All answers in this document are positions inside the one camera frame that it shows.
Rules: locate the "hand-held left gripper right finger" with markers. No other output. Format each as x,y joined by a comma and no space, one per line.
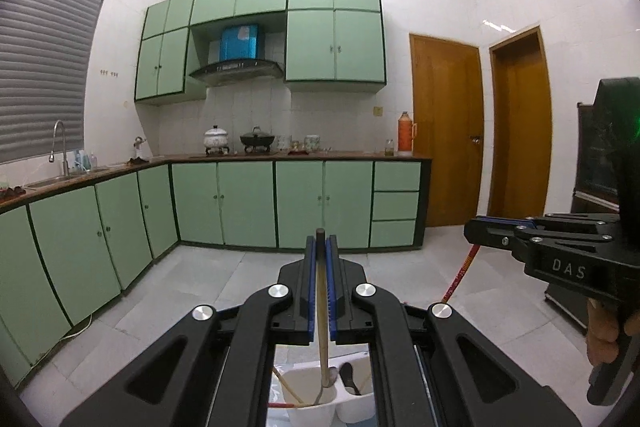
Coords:
332,287

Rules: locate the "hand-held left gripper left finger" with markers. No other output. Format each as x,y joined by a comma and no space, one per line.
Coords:
311,287

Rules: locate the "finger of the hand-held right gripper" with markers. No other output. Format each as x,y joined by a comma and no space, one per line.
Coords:
575,222
492,237

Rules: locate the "plain wooden chopstick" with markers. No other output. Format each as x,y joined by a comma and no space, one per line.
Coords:
286,386
321,307

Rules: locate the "red patterned bamboo chopstick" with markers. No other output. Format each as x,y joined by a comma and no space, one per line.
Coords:
282,404
462,269

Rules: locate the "black chopstick with silver band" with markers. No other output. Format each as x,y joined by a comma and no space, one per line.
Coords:
349,374

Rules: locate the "white plastic container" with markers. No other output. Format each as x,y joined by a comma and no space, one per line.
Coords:
307,412
357,407

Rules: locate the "person's right hand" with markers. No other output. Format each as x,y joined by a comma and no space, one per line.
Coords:
602,332

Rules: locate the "dark wooden cabinet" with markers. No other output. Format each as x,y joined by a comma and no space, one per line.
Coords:
595,177

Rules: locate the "green base kitchen cabinets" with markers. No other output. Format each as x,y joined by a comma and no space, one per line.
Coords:
250,202

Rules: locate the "plain wooden door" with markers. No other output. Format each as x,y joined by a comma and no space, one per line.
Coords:
520,127

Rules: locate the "orange thermos flask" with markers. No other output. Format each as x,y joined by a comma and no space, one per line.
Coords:
405,134

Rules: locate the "white utensil holder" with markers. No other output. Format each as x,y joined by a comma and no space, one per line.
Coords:
276,418

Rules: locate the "small glass jar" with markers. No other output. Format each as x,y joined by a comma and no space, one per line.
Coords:
389,148

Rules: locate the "black wok with lid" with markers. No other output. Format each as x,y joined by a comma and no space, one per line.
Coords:
257,140

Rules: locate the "white cooking pot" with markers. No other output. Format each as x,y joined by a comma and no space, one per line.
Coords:
216,139

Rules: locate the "black range hood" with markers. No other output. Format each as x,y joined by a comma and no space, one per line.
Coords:
235,71

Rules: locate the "blue wrapped hood chimney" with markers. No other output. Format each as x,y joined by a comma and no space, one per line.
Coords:
240,42

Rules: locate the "bottles beside sink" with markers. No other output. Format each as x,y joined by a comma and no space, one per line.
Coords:
86,159

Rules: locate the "metal sink faucet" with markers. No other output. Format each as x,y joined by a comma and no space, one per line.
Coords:
64,147

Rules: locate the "metal kitchen sink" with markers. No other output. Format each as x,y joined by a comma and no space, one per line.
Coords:
47,180

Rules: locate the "grey window blind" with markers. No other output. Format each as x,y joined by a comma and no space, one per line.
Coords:
45,67

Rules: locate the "green wall kitchen cabinets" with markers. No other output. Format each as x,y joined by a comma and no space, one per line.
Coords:
310,37

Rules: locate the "wall hooks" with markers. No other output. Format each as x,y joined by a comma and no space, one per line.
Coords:
108,72

